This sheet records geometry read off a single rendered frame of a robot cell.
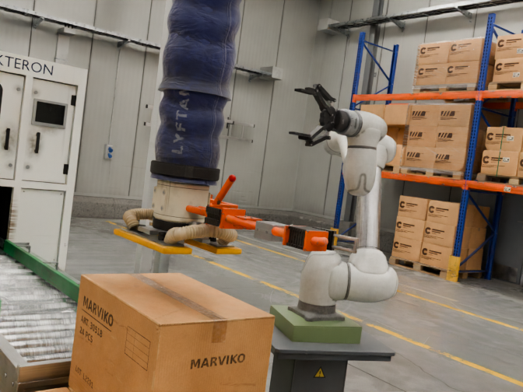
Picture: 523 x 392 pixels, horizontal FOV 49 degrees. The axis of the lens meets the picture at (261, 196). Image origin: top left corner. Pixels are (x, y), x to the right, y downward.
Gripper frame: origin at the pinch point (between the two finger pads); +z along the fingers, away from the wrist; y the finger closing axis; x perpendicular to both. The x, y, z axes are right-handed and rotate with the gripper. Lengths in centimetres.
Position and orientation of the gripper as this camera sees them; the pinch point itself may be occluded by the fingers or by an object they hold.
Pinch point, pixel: (296, 111)
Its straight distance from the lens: 182.9
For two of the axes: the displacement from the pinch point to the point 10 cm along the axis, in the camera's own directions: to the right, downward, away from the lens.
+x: -6.3, -1.2, 7.7
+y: -1.3, 9.9, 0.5
